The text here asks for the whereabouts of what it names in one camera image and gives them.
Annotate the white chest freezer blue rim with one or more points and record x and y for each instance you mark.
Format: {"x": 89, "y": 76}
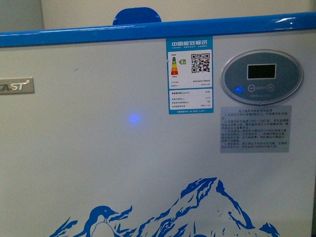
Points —
{"x": 94, "y": 152}

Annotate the blue energy efficiency label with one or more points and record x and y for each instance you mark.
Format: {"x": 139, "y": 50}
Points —
{"x": 190, "y": 75}

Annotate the grey instruction sticker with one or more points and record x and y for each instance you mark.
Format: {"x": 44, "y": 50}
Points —
{"x": 248, "y": 129}

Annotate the oval grey control panel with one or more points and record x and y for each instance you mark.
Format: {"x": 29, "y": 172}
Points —
{"x": 261, "y": 77}

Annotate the silver brand badge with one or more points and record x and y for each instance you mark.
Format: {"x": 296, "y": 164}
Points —
{"x": 17, "y": 86}

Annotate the blue lid handle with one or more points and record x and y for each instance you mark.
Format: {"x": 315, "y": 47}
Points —
{"x": 136, "y": 15}

